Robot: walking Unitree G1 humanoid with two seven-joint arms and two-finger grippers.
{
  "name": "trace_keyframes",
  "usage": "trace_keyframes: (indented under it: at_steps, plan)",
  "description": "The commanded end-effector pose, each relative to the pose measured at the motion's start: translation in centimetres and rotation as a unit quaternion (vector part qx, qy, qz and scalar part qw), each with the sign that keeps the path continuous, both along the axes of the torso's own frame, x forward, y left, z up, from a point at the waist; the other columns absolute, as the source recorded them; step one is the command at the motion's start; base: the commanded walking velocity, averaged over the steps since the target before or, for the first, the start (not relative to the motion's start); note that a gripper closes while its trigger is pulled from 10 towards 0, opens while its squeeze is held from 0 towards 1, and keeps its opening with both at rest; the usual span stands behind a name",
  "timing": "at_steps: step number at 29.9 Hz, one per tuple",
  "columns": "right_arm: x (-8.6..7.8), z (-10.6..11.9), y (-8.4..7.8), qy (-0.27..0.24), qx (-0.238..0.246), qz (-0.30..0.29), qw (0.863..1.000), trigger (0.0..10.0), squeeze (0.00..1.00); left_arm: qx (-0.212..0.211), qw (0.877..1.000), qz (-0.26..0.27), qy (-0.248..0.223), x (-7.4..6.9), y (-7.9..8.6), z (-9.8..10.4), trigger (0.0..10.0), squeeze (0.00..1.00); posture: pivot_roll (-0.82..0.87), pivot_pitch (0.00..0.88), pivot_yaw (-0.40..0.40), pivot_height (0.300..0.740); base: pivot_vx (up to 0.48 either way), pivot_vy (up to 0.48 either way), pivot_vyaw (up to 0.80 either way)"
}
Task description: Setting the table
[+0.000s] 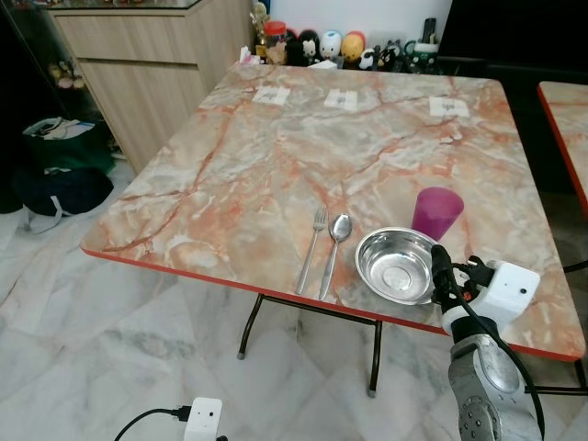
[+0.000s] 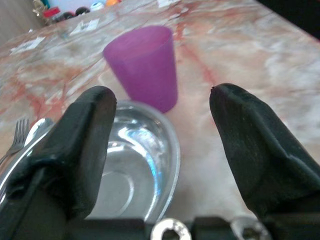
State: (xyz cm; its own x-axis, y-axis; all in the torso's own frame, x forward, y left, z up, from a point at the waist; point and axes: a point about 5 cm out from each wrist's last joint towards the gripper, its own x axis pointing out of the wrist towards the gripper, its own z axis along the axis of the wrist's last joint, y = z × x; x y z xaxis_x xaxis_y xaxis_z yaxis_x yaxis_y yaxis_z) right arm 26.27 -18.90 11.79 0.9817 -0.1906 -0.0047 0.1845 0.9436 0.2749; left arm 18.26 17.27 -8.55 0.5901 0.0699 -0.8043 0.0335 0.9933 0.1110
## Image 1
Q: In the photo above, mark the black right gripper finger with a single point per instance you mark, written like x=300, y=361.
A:
x=476, y=265
x=442, y=271

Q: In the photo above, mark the stainless steel bowl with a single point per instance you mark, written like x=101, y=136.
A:
x=397, y=266

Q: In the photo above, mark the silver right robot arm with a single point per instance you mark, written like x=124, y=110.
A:
x=487, y=390

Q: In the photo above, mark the purple plastic cup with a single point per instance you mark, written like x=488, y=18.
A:
x=436, y=211

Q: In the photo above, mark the silver metal spoon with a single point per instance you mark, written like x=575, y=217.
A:
x=342, y=226

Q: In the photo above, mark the silver metal fork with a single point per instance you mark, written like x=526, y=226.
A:
x=315, y=235

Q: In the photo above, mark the white paper marker card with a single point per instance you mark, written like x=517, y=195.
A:
x=342, y=99
x=449, y=107

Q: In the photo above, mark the marble pattern side table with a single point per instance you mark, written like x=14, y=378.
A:
x=568, y=119

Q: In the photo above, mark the dark green mug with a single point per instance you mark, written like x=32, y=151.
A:
x=424, y=57

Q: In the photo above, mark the small black figurine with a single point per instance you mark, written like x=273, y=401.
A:
x=390, y=58

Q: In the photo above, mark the small panda figurine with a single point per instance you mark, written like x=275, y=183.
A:
x=368, y=60

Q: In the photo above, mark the flat white box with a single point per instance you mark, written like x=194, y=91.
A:
x=323, y=65

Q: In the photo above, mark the black bottle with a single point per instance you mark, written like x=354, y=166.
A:
x=429, y=30

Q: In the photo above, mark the black television screen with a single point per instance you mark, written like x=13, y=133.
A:
x=514, y=28

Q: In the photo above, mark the yellow orange egg-shaped figurine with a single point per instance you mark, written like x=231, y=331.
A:
x=354, y=46

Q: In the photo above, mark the white egg-shaped figurine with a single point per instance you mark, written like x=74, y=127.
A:
x=330, y=46

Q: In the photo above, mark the black mouse figurine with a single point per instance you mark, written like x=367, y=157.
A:
x=301, y=48

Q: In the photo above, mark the jar with red lid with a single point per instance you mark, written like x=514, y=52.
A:
x=275, y=41

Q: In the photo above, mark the pink tissue packet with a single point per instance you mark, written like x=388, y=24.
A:
x=250, y=56

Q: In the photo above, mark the golden statuette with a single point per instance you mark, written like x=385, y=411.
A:
x=260, y=26

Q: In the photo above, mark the light wooden cabinet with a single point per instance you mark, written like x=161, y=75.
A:
x=156, y=83

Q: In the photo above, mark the green bag with papers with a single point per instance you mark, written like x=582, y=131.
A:
x=78, y=152

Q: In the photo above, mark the black bag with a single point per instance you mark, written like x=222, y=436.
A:
x=64, y=189

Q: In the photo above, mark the small toys in cabinet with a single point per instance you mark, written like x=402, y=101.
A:
x=66, y=73

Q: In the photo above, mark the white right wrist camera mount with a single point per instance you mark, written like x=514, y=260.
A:
x=510, y=292

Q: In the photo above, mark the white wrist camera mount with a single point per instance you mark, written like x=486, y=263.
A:
x=204, y=421
x=510, y=292

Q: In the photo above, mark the black metal table frame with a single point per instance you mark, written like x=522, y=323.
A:
x=560, y=390
x=375, y=358

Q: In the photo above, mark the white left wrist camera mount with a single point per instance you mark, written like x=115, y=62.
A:
x=204, y=421

